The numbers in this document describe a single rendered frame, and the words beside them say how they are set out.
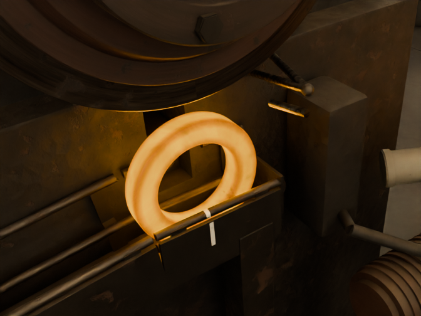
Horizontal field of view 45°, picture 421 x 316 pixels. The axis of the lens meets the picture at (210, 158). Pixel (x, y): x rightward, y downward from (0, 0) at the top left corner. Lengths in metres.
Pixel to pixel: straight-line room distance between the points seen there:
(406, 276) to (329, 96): 0.31
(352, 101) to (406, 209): 1.12
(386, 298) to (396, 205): 1.01
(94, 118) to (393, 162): 0.45
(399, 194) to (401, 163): 1.07
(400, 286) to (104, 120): 0.50
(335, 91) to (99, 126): 0.34
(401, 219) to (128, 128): 1.27
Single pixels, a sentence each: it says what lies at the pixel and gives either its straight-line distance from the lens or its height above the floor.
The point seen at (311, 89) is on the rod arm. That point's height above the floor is 0.90.
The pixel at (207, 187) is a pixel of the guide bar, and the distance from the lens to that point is 0.74.
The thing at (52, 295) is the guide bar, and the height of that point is 0.70.
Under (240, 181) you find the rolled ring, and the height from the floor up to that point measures 0.73.
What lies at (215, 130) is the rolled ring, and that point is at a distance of 0.63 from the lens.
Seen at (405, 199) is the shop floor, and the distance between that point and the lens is 1.88.
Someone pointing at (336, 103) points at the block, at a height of 0.80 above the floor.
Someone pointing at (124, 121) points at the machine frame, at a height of 0.83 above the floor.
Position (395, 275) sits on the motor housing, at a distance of 0.87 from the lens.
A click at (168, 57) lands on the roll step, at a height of 0.96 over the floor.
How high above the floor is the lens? 1.15
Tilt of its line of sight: 34 degrees down
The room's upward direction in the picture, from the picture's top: 5 degrees counter-clockwise
